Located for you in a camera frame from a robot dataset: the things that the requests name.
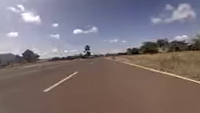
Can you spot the tall lone tree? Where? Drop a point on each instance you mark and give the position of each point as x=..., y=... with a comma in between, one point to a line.
x=87, y=50

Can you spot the round dark tree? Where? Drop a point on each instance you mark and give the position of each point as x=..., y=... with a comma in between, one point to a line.
x=30, y=56

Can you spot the reddish brown asphalt road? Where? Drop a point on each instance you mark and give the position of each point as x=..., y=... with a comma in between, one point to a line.
x=103, y=95

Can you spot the white dashed centre line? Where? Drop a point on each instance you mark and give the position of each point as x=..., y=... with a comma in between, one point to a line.
x=60, y=82

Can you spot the white solid edge line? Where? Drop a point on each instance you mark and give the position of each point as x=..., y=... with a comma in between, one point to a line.
x=165, y=73

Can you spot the low grey building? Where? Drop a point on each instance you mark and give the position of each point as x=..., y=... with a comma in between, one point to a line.
x=3, y=58

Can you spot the row of trees and buildings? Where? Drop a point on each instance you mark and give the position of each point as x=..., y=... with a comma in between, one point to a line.
x=170, y=45

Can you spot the dry grass field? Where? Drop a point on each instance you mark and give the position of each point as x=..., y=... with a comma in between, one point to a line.
x=175, y=63

